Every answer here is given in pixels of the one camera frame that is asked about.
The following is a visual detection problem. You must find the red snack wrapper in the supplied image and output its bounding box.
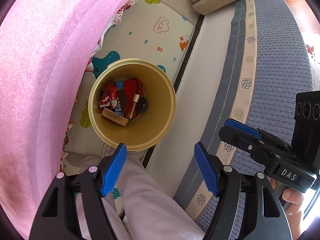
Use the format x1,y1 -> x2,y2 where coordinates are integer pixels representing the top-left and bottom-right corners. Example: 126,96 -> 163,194
98,79 -> 126,116

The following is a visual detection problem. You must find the red cloth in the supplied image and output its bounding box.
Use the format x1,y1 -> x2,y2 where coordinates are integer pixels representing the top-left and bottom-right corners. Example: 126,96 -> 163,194
123,79 -> 144,116

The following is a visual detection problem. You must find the orange cardboard box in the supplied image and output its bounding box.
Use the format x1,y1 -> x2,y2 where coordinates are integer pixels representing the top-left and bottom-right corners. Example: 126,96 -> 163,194
101,108 -> 129,127

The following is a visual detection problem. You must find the black sock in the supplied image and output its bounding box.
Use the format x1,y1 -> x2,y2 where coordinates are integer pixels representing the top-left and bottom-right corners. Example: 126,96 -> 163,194
136,92 -> 148,113

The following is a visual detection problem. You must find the amber perfume bottle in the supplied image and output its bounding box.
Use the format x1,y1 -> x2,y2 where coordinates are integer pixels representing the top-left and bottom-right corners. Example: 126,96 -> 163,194
126,94 -> 140,119

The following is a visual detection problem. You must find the yellow trash bin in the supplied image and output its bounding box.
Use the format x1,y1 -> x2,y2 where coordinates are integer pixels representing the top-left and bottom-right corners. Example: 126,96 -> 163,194
88,59 -> 176,151

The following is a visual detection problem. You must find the right hand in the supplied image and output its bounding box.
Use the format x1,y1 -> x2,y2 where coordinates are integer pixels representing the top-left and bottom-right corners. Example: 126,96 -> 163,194
282,188 -> 304,239

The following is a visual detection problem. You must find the pink pyjama leg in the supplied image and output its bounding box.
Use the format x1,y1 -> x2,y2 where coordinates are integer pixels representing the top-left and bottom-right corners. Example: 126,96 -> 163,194
64,151 -> 206,240

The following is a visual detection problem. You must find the blue patterned mattress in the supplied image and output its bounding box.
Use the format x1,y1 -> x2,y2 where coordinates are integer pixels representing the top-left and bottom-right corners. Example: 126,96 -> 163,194
172,0 -> 315,240

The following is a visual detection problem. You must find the pink bed sheet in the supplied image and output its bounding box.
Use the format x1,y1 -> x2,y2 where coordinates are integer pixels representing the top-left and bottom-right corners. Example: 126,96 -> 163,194
1,0 -> 128,239

